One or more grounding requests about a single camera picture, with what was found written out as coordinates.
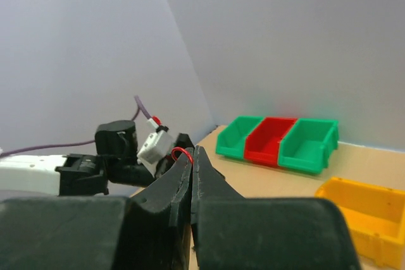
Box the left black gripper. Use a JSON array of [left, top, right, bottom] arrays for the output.
[[139, 133, 193, 187]]

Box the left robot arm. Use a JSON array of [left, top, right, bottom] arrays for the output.
[[1, 117, 194, 196]]

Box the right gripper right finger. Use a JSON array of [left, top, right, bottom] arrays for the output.
[[190, 146, 246, 269]]

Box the red wire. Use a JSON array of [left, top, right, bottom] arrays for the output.
[[171, 147, 194, 165]]

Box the green bin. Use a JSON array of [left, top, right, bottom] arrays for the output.
[[278, 118, 339, 175], [216, 116, 264, 159]]

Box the right green bin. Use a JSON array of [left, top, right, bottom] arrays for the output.
[[278, 118, 339, 175]]

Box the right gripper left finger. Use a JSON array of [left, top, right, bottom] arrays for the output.
[[128, 148, 194, 269]]

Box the left green bin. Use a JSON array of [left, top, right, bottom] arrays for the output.
[[216, 116, 264, 159]]

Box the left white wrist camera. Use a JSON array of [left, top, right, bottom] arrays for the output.
[[137, 116, 175, 177]]

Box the red bin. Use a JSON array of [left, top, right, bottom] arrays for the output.
[[244, 117, 297, 167]]

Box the yellow bin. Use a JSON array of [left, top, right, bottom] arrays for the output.
[[315, 177, 404, 269]]

